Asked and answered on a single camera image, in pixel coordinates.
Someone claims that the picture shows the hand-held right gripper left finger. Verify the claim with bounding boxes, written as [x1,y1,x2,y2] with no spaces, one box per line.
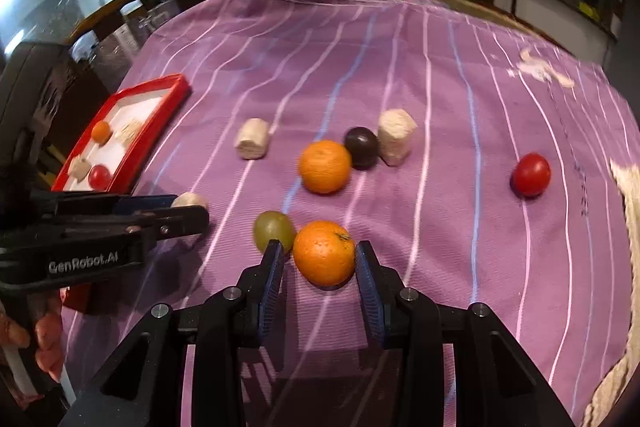
[59,239,286,427]

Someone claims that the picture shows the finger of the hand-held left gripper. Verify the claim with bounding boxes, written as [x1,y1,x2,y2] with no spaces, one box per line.
[55,206,210,249]
[31,191,178,217]

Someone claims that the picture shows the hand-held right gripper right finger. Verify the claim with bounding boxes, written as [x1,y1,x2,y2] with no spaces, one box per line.
[354,241,576,427]

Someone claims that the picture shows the beige fibrous chunk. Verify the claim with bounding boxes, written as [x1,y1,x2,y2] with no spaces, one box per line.
[171,192,210,210]
[116,118,142,142]
[67,157,92,180]
[377,108,418,166]
[234,118,271,160]

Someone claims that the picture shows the green grape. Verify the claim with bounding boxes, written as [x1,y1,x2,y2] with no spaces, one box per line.
[253,210,297,254]

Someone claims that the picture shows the red rimmed white tray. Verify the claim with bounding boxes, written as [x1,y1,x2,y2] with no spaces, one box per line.
[51,73,192,194]

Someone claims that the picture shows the dark purple plum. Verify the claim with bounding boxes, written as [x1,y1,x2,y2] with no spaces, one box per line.
[344,127,380,170]

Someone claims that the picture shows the red tomato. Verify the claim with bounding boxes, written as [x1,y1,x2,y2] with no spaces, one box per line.
[510,153,552,198]
[88,164,113,191]

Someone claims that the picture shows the person's left hand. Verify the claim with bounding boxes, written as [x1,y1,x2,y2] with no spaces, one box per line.
[0,294,66,380]

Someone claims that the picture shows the small orange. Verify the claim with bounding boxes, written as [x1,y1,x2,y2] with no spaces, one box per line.
[91,120,113,146]

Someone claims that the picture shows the curved brown wooden chair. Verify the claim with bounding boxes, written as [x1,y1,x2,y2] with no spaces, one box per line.
[70,0,151,52]

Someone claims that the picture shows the purple striped cloth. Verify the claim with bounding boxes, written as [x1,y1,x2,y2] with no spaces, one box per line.
[60,0,640,427]

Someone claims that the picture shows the cream knitted cloth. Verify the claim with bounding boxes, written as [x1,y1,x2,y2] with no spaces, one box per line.
[582,159,640,427]

